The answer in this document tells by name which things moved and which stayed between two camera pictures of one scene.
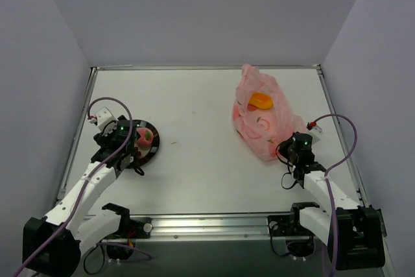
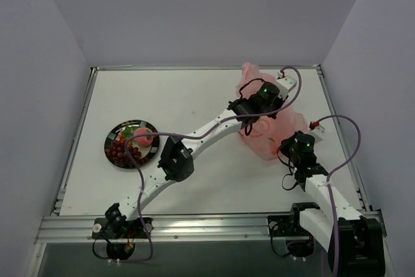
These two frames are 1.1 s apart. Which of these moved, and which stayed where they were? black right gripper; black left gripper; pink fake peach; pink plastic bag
Moved: black left gripper
Stayed: black right gripper; pink fake peach; pink plastic bag
